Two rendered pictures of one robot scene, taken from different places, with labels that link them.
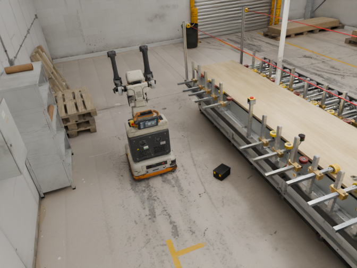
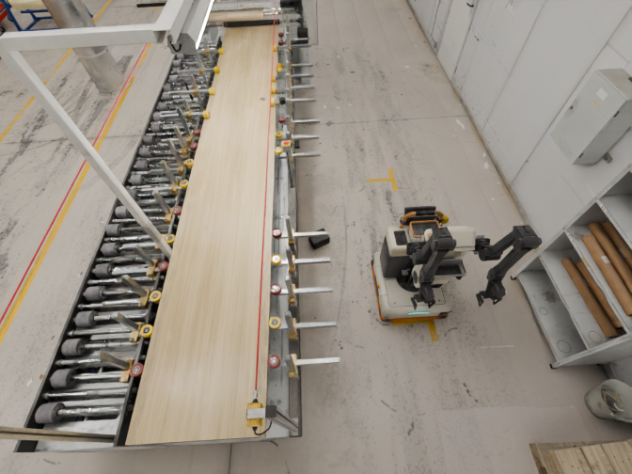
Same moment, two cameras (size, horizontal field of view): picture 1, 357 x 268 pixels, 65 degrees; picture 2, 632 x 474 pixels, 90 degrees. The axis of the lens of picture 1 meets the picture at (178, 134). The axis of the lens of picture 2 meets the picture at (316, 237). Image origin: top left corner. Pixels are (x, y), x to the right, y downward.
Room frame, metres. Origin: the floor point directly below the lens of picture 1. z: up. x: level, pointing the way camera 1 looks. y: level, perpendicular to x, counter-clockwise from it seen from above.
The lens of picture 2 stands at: (4.82, -0.01, 2.97)
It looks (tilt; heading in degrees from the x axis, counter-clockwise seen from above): 56 degrees down; 197
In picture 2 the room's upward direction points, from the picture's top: 3 degrees counter-clockwise
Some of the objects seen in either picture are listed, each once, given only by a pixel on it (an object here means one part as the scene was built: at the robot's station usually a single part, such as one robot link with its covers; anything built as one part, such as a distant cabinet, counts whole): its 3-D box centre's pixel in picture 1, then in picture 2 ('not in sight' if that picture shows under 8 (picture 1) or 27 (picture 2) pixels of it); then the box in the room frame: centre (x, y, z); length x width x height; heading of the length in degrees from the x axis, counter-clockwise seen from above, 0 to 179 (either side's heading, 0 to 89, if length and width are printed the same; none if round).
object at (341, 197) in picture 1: (338, 191); not in sight; (1.56, -1.22, 0.95); 0.14 x 0.06 x 0.05; 17
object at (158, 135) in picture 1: (147, 134); (416, 252); (3.23, 0.42, 0.59); 0.55 x 0.34 x 0.83; 107
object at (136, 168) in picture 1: (150, 156); (408, 283); (3.32, 0.45, 0.16); 0.67 x 0.64 x 0.25; 17
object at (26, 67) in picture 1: (19, 68); not in sight; (3.38, 1.86, 1.59); 0.30 x 0.08 x 0.08; 107
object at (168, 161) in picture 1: (156, 164); not in sight; (3.01, 0.33, 0.23); 0.41 x 0.02 x 0.08; 107
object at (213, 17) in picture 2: not in sight; (250, 14); (-0.03, -2.28, 1.05); 1.43 x 0.12 x 0.12; 107
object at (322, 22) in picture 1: (303, 25); not in sight; (10.03, -4.65, 0.23); 2.41 x 0.77 x 0.17; 109
